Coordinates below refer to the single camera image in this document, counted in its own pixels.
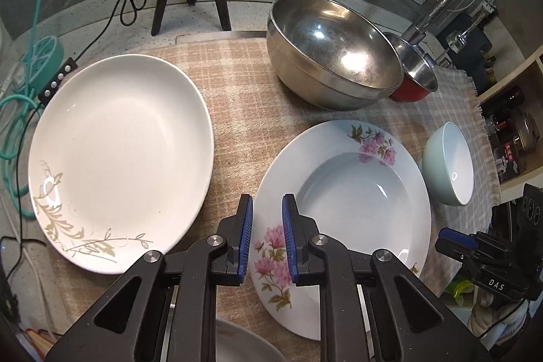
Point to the teal lemon-shaped power strip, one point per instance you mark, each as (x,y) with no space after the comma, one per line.
(45,59)

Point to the wooden shelf with jars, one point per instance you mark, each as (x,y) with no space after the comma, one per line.
(513,111)

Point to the pale green ceramic bowl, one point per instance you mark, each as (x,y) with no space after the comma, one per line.
(447,166)

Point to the white deep plate pink flowers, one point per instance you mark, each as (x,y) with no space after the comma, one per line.
(361,186)

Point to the red steel-lined bowl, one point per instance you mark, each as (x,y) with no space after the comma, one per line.
(419,78)

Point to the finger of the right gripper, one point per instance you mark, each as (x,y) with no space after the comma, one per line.
(457,237)

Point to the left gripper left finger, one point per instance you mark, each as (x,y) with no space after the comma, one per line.
(164,305)

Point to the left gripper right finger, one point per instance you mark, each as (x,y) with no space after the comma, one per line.
(372,307)

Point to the large stainless steel bowl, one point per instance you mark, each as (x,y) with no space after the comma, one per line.
(331,56)

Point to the plaid beige table cloth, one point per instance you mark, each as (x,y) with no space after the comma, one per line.
(253,117)

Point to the chrome kitchen faucet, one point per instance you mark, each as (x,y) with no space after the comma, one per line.
(457,40)

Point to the white plate gold leaf pattern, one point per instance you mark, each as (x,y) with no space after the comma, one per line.
(120,162)

